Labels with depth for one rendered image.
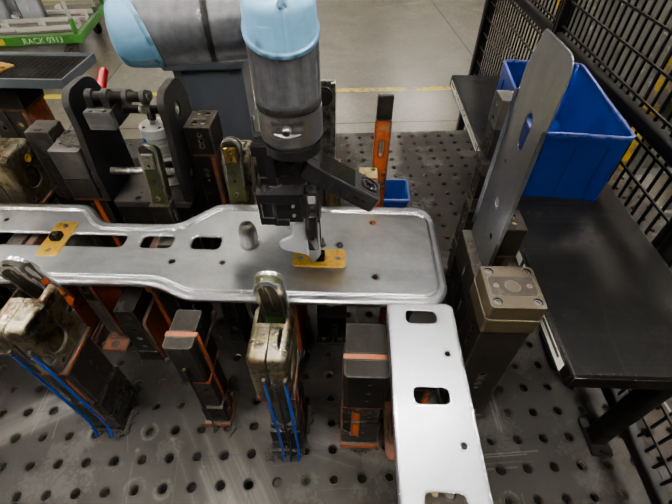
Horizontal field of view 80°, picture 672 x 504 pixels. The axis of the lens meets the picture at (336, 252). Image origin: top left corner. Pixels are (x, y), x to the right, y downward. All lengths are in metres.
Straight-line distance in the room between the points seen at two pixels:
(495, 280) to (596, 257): 0.20
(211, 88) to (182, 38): 0.66
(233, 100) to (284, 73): 0.76
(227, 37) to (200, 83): 0.67
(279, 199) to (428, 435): 0.34
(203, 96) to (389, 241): 0.71
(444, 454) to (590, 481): 0.45
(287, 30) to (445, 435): 0.47
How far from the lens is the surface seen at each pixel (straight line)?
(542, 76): 0.57
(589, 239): 0.79
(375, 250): 0.69
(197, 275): 0.69
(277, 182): 0.53
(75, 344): 0.77
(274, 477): 0.83
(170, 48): 0.54
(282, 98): 0.45
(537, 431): 0.93
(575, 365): 0.61
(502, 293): 0.60
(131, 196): 0.96
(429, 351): 0.59
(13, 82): 1.05
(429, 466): 0.53
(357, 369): 0.58
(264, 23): 0.43
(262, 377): 0.56
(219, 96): 1.20
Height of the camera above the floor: 1.50
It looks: 46 degrees down
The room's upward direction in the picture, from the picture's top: straight up
